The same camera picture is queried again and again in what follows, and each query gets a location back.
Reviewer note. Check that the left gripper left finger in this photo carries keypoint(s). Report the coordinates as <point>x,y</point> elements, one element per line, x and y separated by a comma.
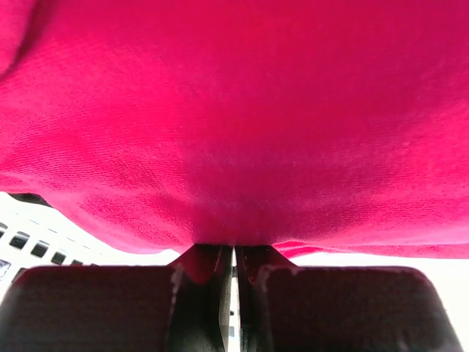
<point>182,306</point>

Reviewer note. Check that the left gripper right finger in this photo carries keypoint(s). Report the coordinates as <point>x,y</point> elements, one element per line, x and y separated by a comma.
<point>285,307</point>

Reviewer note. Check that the white plastic basket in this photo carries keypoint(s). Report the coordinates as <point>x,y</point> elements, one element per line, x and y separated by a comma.
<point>35,235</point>

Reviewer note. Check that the pink t shirt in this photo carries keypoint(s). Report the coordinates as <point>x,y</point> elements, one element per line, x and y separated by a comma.
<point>335,125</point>

